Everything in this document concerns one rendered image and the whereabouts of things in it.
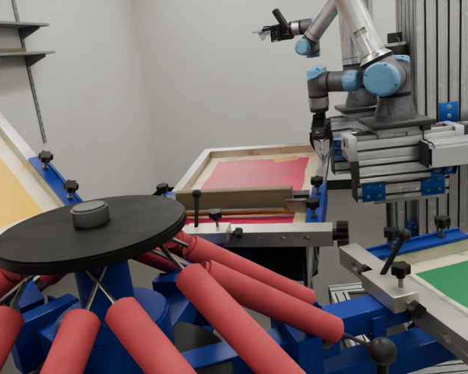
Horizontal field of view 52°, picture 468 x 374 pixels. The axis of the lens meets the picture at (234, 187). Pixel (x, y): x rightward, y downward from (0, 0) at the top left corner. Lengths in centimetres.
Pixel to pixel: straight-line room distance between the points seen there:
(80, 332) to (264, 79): 476
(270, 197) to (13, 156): 89
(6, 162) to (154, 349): 123
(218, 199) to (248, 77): 378
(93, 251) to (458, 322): 66
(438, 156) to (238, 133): 383
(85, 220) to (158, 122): 495
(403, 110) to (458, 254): 62
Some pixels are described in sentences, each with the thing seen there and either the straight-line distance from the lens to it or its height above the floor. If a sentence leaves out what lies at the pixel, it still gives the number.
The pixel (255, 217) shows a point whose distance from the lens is 162.
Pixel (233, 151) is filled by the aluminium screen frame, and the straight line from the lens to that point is 218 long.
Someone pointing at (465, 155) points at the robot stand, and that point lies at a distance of 185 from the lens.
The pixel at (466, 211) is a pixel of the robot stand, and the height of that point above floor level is 80.
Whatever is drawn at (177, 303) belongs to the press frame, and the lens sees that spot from 115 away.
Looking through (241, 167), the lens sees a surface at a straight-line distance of 206.
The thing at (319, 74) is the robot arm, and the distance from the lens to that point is 181.
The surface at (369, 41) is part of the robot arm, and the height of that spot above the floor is 155.
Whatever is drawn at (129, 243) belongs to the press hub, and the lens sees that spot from 70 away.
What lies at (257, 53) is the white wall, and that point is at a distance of 529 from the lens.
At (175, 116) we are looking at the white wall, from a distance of 562.
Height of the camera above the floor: 156
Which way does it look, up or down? 15 degrees down
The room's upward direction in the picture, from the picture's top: 7 degrees counter-clockwise
